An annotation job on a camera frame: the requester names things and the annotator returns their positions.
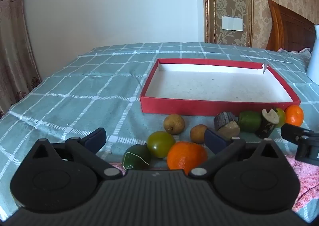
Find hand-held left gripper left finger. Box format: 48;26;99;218
31;127;123;180

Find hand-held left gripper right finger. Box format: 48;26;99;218
188;127;287;180

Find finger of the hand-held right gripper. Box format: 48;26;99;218
281;123;319;145

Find orange tangerine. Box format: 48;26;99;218
167;141;208;176
284;105;304;127

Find green tomato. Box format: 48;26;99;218
147;131;176;159
274;108;286;128

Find brown longan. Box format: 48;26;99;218
164;114;185;135
190;124;208;145

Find notched dark sugarcane piece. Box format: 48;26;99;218
255;109;280;139

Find light green cucumber chunk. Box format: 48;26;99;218
238;111;262;133

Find dark green cucumber end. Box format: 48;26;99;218
122;144;151;170

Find red cardboard box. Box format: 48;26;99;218
140;58;301;117

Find pink towel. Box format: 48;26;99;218
110;154;319;219

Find white electric kettle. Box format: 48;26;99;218
306;25;319;84

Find pink white cloth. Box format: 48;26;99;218
278;48;312;59

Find wooden headboard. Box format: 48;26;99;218
266;0;317;52

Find white wall switch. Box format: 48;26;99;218
222;16;243;31

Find gilded wall frame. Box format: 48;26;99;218
201;0;254;47

